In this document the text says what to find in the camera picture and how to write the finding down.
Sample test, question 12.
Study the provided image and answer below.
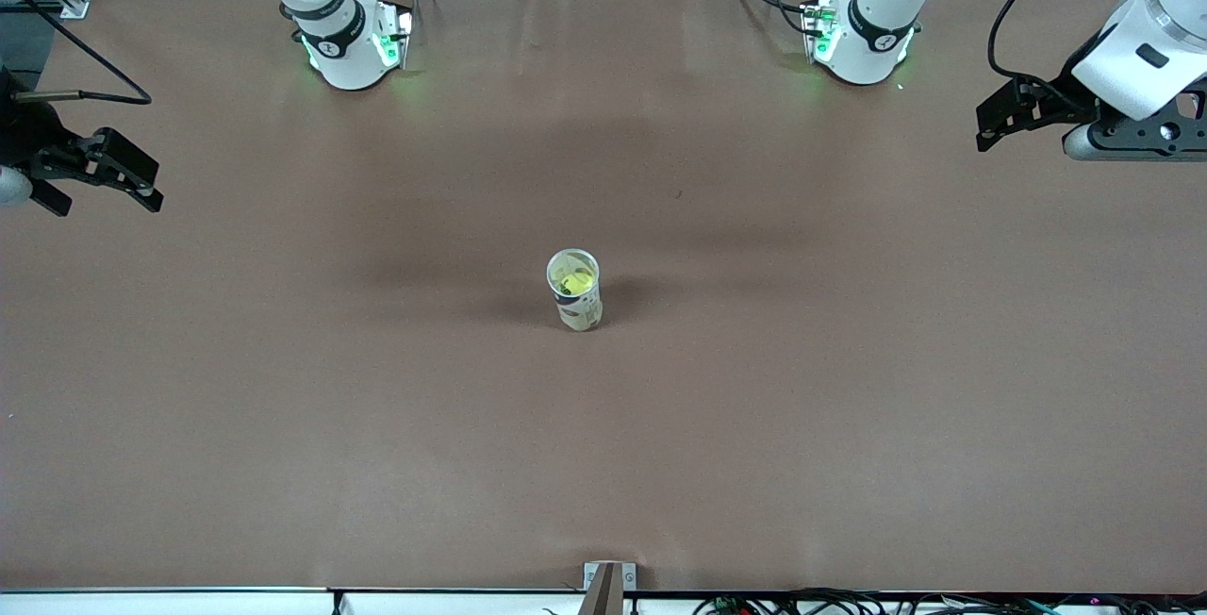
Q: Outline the yellow tennis ball black print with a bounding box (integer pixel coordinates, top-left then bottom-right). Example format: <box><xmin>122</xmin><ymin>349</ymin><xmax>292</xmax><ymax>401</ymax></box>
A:
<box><xmin>555</xmin><ymin>261</ymin><xmax>598</xmax><ymax>301</ymax></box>

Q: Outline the clear tennis ball can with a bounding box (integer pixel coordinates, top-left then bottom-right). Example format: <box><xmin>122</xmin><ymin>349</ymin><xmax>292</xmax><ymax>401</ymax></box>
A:
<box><xmin>545</xmin><ymin>248</ymin><xmax>605</xmax><ymax>334</ymax></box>

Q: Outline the white table edge strip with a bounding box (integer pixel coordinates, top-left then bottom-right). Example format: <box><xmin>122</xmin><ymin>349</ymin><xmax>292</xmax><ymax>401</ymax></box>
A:
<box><xmin>0</xmin><ymin>588</ymin><xmax>694</xmax><ymax>615</ymax></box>

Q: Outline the brown paper table cover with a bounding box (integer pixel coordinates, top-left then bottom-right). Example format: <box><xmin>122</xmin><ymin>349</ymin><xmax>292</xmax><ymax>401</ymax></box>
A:
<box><xmin>0</xmin><ymin>0</ymin><xmax>1207</xmax><ymax>594</ymax></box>

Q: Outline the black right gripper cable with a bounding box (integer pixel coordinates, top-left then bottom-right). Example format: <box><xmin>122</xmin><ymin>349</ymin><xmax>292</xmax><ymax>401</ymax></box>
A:
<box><xmin>0</xmin><ymin>0</ymin><xmax>153</xmax><ymax>108</ymax></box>

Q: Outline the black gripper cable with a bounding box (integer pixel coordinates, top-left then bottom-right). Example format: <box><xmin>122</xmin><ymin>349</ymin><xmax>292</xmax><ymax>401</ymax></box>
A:
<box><xmin>0</xmin><ymin>0</ymin><xmax>153</xmax><ymax>108</ymax></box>
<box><xmin>987</xmin><ymin>0</ymin><xmax>1171</xmax><ymax>98</ymax></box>

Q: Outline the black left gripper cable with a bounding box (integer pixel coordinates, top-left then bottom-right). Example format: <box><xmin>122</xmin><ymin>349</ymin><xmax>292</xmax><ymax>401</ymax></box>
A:
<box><xmin>987</xmin><ymin>0</ymin><xmax>1171</xmax><ymax>98</ymax></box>

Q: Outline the tangled black cable bundle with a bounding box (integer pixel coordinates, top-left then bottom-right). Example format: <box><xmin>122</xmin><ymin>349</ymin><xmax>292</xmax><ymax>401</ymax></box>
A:
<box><xmin>693</xmin><ymin>589</ymin><xmax>1207</xmax><ymax>615</ymax></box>

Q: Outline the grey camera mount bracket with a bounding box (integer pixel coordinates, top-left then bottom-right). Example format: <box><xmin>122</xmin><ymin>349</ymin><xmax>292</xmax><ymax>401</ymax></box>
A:
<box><xmin>577</xmin><ymin>561</ymin><xmax>638</xmax><ymax>615</ymax></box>

